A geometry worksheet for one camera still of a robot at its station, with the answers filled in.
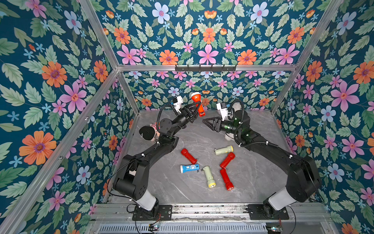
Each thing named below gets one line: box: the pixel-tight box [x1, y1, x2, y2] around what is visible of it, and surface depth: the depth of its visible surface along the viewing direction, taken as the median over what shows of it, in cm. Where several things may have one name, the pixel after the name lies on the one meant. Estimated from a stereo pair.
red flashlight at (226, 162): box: [219, 152, 236, 175], surface depth 92 cm
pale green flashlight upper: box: [214, 145, 235, 156], surface depth 96 cm
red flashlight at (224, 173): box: [220, 160, 235, 191], surface depth 87 cm
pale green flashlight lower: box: [203, 165, 217, 189], surface depth 84 cm
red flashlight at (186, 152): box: [180, 148, 198, 165], surface depth 95 cm
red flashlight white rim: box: [190, 91, 206, 118], surface depth 69 cm
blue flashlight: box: [180, 163, 201, 174], surface depth 88 cm
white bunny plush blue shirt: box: [224, 101, 244, 141], surface depth 65 cm
